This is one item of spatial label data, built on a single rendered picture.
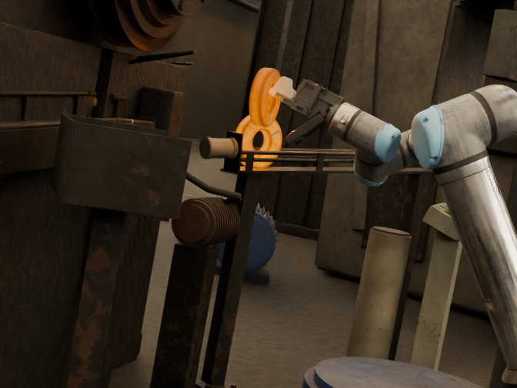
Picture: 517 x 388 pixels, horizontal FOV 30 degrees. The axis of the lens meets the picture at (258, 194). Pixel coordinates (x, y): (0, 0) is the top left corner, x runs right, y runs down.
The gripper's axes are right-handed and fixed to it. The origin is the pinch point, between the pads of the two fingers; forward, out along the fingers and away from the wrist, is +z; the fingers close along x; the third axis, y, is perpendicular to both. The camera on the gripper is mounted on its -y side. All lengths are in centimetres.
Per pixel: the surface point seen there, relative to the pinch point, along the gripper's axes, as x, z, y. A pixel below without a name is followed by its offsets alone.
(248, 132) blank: -9.3, 3.0, -13.1
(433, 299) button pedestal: -34, -59, -33
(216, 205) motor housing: 2.4, -2.2, -32.9
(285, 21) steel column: -801, 312, 19
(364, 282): -30, -41, -38
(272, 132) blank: -16.9, -0.6, -10.8
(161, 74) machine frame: -0.4, 29.7, -9.4
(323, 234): -246, 28, -71
